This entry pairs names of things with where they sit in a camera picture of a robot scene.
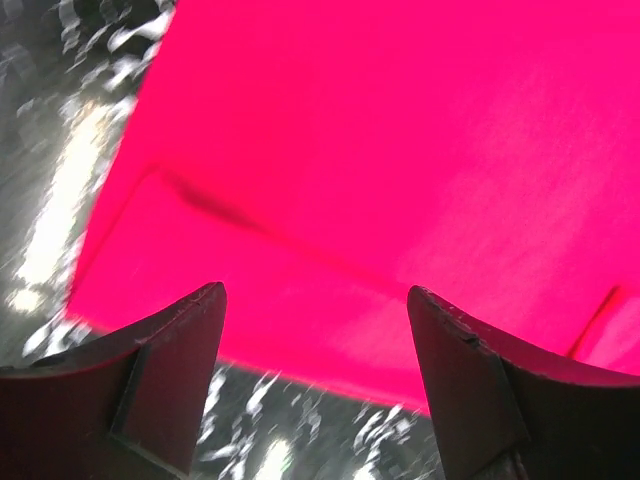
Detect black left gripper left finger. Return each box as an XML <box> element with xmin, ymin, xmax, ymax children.
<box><xmin>1</xmin><ymin>283</ymin><xmax>226</xmax><ymax>479</ymax></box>

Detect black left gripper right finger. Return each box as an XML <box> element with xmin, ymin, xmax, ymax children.
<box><xmin>407</xmin><ymin>286</ymin><xmax>639</xmax><ymax>479</ymax></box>

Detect magenta t shirt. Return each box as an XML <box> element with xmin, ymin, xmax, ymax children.
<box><xmin>68</xmin><ymin>1</ymin><xmax>639</xmax><ymax>409</ymax></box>

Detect black marble pattern mat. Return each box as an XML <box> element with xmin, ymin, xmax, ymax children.
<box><xmin>1</xmin><ymin>1</ymin><xmax>443</xmax><ymax>479</ymax></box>

